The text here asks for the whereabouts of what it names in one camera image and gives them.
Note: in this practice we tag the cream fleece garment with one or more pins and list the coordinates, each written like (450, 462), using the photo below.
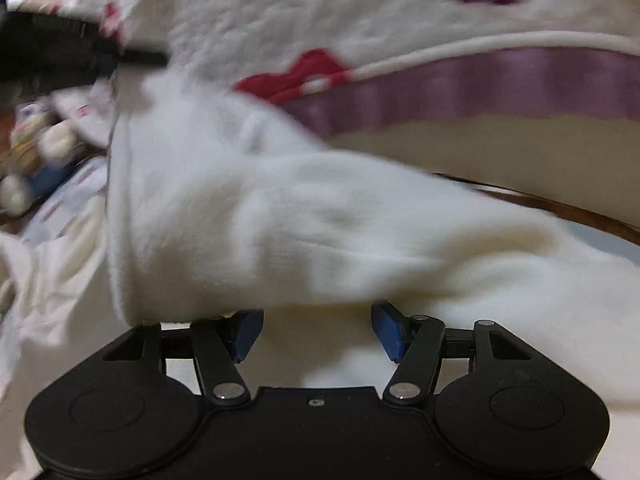
(217, 202)

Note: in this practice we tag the bear print quilt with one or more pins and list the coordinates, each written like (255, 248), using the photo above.
(342, 64)

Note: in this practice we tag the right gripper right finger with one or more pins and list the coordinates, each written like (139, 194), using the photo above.
(490, 395)

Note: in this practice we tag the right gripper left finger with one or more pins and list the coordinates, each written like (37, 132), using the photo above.
(131, 403)

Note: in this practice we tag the plaid bed blanket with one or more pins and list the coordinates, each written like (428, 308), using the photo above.
(92, 110)

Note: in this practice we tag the grey plush bunny toy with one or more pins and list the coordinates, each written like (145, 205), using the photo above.
(35, 164)

